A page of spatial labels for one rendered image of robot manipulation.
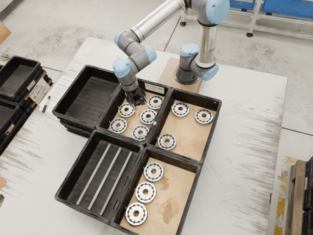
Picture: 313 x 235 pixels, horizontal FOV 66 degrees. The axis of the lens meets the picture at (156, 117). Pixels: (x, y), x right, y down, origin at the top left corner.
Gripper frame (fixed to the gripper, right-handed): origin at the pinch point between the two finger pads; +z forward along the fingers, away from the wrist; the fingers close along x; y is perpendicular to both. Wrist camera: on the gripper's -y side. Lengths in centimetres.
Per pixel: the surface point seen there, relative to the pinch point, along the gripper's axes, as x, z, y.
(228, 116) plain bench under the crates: 48, 36, 13
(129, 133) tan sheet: -12.5, 15.6, 4.0
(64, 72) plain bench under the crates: -41, 25, -75
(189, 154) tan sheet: 12.7, 18.5, 30.2
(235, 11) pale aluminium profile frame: 142, 87, -119
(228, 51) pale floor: 119, 114, -93
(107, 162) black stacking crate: -29.2, 13.9, 15.1
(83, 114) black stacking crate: -33.6, 13.4, -21.3
